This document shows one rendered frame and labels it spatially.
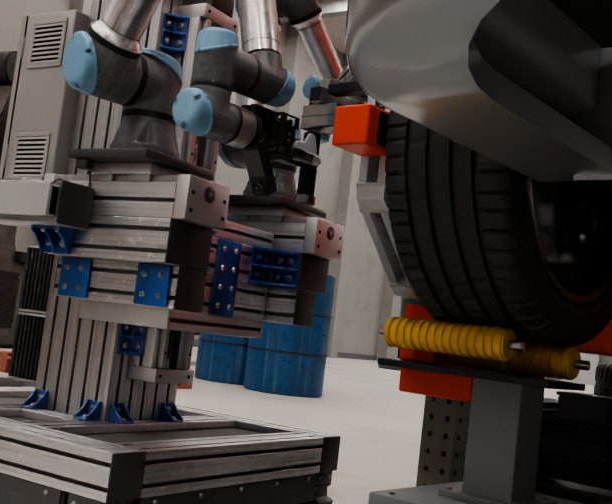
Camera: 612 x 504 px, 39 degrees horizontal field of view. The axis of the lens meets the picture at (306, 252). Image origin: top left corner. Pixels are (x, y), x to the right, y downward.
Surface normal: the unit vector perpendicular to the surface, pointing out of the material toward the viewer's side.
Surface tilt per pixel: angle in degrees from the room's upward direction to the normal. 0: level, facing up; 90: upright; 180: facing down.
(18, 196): 90
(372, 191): 90
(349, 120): 90
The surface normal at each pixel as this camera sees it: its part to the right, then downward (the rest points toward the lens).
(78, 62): -0.73, -0.04
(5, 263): 0.89, 0.07
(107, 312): -0.52, -0.14
